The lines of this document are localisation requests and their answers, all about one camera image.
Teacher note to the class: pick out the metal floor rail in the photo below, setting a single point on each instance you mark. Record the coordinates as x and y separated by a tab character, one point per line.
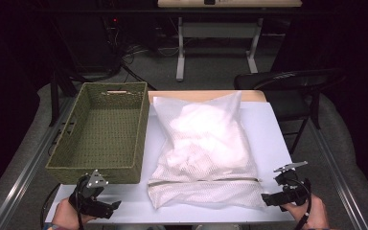
32	159
338	191

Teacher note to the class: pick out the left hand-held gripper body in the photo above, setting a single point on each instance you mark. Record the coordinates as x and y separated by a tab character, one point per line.
89	198

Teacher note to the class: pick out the black metal stand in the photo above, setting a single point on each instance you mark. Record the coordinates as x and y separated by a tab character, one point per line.
55	96

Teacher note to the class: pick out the black folding chair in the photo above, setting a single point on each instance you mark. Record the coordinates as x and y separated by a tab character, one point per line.
287	102

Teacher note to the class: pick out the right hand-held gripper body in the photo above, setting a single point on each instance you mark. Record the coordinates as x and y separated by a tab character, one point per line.
292	193

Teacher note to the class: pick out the white garment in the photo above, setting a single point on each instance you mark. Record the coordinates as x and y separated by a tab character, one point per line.
204	137

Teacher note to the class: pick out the green woven basket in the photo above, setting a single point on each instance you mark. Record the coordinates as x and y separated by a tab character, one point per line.
108	127

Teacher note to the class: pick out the white mesh laundry bag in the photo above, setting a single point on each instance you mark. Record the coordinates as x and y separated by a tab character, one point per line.
204	195

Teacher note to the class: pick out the person's right hand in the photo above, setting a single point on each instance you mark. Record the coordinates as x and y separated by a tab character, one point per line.
316	217

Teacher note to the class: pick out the desk with white legs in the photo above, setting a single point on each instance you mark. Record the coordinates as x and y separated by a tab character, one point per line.
218	30

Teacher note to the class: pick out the dark equipment with red light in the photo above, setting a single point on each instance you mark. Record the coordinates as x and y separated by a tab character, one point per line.
112	38

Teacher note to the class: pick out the dark device on desk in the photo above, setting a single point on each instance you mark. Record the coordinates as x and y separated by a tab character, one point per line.
209	2

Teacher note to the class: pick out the person's left hand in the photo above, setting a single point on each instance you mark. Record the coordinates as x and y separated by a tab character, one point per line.
65	214

